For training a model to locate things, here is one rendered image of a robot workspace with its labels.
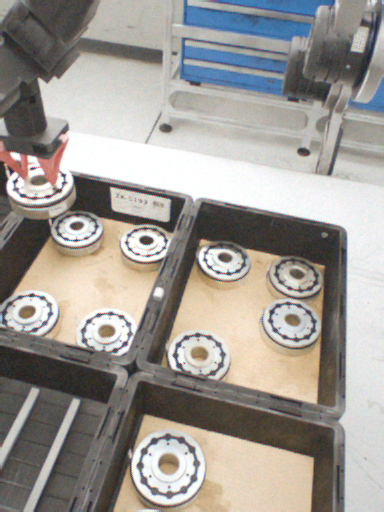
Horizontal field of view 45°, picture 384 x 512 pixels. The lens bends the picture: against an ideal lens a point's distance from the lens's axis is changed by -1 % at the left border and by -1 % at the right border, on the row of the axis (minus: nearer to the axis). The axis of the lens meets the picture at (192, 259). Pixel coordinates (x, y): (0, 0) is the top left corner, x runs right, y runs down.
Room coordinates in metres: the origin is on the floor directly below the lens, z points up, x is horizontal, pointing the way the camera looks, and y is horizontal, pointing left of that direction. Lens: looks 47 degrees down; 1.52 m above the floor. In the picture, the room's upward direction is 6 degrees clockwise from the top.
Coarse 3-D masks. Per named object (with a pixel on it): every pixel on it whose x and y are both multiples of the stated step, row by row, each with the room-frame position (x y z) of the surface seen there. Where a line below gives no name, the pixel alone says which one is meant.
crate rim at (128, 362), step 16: (80, 176) 0.75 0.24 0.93; (96, 176) 0.76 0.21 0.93; (160, 192) 0.73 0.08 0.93; (176, 192) 0.73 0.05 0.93; (16, 224) 0.60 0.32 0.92; (0, 240) 0.55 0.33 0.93; (176, 240) 0.60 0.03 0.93; (160, 272) 0.52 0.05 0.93; (144, 320) 0.42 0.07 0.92; (16, 336) 0.37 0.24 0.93; (32, 336) 0.37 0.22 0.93; (80, 352) 0.35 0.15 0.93; (96, 352) 0.35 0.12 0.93; (128, 352) 0.36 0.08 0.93; (128, 368) 0.34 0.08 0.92
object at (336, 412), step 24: (192, 216) 0.67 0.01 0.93; (264, 216) 0.69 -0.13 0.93; (288, 216) 0.69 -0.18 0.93; (168, 288) 0.48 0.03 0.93; (144, 336) 0.39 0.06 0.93; (144, 360) 0.35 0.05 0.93; (336, 360) 0.38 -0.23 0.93; (216, 384) 0.32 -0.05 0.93; (336, 384) 0.34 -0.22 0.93; (312, 408) 0.30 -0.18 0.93; (336, 408) 0.30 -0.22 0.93
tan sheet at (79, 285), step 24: (48, 240) 0.66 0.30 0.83; (48, 264) 0.59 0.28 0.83; (72, 264) 0.60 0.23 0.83; (96, 264) 0.61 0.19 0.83; (120, 264) 0.61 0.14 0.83; (24, 288) 0.53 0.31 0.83; (48, 288) 0.54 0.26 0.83; (72, 288) 0.54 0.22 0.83; (96, 288) 0.55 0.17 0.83; (120, 288) 0.55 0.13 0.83; (144, 288) 0.56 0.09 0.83; (72, 312) 0.49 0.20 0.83; (72, 336) 0.44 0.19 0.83
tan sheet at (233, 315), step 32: (256, 256) 0.67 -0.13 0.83; (192, 288) 0.57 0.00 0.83; (256, 288) 0.59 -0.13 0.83; (192, 320) 0.50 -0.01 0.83; (224, 320) 0.50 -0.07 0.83; (256, 320) 0.51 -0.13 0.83; (320, 320) 0.53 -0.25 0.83; (256, 352) 0.44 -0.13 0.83; (256, 384) 0.38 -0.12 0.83; (288, 384) 0.39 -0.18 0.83
